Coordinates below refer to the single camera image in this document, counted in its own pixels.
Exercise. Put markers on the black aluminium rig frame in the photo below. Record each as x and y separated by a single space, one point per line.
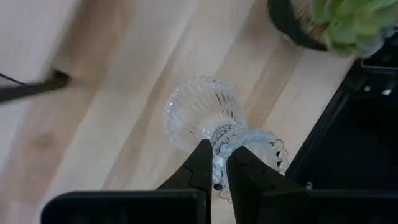
357 140

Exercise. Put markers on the dark textured plant pot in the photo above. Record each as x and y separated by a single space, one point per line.
37 88

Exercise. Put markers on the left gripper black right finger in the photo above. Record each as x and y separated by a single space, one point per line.
258 193

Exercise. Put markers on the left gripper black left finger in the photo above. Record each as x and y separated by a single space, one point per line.
192 180

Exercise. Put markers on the succulent plant in dark pot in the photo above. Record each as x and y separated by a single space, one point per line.
348 25

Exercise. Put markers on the clear ribbed glass candle holder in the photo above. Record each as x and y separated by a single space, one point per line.
199 109

